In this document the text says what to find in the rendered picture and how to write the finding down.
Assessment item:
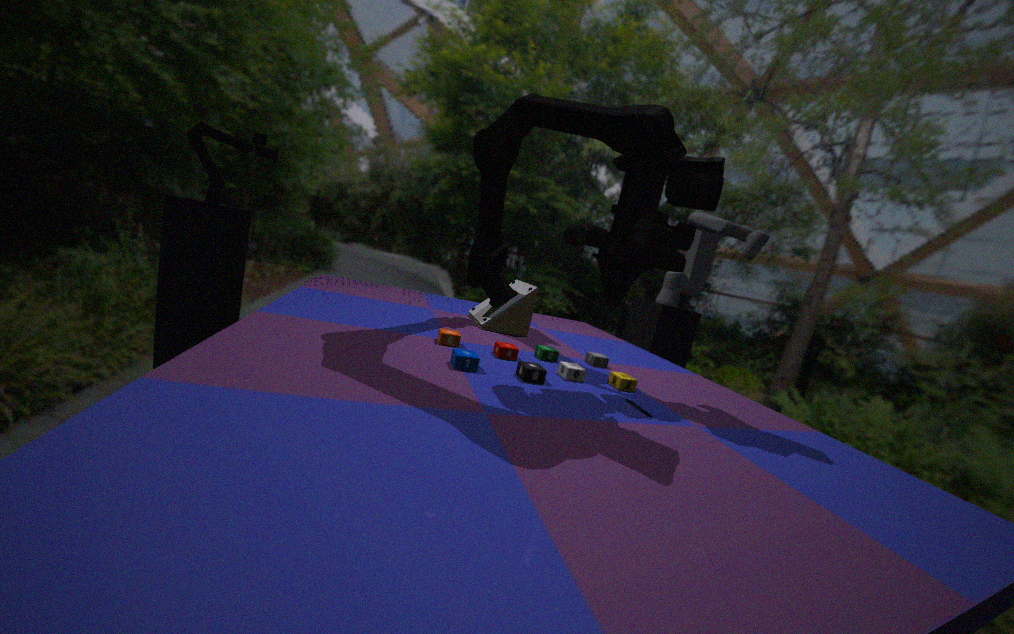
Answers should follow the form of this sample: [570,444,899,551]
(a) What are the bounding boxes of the blue block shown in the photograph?
[450,349,480,372]

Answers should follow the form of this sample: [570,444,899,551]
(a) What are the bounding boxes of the red block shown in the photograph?
[493,342,519,361]

